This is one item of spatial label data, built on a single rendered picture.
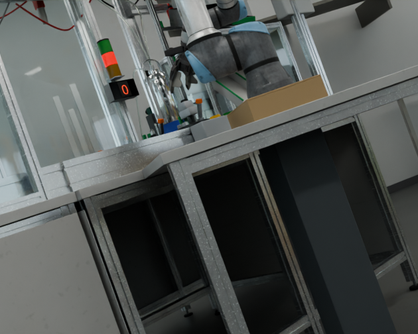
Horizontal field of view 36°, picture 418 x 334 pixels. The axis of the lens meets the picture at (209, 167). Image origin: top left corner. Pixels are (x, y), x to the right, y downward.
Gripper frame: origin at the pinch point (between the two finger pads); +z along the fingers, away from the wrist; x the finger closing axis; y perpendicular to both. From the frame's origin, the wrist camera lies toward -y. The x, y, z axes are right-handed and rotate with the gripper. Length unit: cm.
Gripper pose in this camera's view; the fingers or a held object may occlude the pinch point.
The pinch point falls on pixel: (178, 88)
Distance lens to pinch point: 257.7
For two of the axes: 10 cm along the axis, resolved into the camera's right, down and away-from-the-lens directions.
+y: 7.0, 4.3, -5.6
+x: 6.9, -2.4, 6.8
